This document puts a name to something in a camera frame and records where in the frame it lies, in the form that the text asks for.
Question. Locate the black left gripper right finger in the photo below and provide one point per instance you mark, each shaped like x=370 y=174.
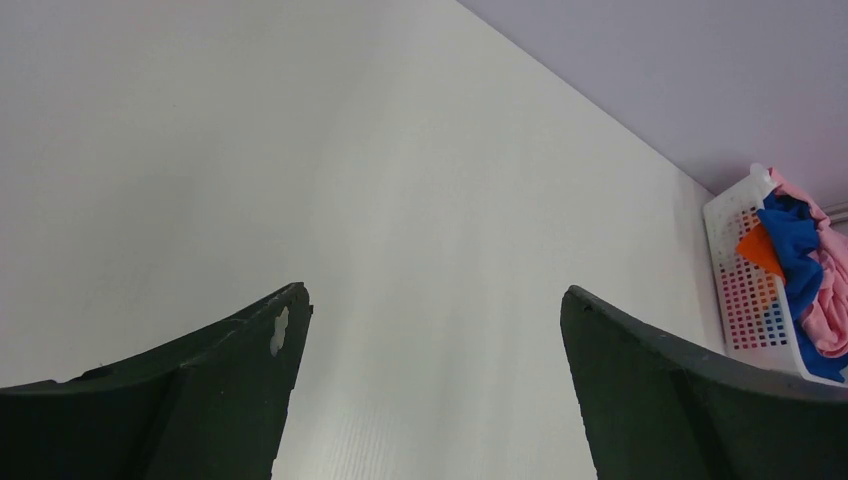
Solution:
x=656 y=406

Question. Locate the blue t shirt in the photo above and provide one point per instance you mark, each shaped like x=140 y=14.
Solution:
x=793 y=234

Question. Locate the white plastic laundry basket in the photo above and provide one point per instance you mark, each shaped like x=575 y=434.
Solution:
x=755 y=315

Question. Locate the orange t shirt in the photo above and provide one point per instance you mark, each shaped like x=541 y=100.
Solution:
x=756 y=247

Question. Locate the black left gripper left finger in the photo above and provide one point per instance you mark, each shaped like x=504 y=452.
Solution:
x=211 y=404

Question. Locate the pink t shirt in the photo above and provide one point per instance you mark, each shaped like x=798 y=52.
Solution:
x=825 y=320

